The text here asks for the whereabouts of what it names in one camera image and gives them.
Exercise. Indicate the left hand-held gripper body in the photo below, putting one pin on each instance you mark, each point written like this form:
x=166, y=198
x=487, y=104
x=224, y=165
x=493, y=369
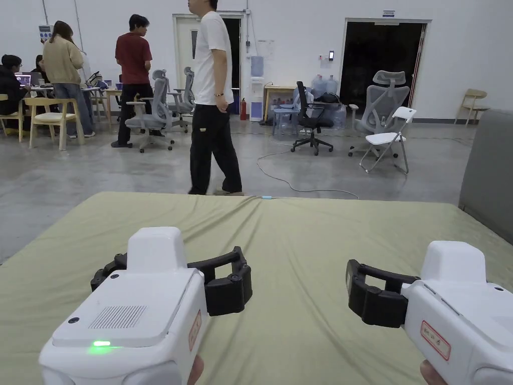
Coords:
x=132, y=317

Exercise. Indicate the red fire extinguisher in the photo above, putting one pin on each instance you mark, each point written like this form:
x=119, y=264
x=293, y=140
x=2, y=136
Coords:
x=243, y=109

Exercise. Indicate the grey padded headboard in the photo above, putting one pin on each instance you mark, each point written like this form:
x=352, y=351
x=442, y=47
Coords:
x=491, y=168

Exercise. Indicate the bed with pale green sheet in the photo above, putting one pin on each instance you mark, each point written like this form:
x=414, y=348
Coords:
x=288, y=240

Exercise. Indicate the white water dispenser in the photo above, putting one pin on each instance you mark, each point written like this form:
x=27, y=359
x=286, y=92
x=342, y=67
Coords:
x=256, y=96

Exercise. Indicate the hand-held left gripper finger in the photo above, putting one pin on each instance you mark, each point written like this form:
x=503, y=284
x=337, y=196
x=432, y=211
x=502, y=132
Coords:
x=105, y=270
x=230, y=290

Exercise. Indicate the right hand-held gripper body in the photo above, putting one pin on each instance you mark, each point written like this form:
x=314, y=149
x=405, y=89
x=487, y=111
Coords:
x=461, y=313

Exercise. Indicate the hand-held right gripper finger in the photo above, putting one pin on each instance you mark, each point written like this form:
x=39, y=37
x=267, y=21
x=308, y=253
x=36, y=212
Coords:
x=376, y=302

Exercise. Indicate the person's left hand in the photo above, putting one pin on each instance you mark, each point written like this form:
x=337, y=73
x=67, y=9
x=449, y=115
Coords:
x=196, y=371

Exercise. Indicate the blue water jug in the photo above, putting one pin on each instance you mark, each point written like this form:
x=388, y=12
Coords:
x=318, y=86
x=331, y=85

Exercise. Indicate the person's right hand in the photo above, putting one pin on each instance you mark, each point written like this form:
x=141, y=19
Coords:
x=431, y=375

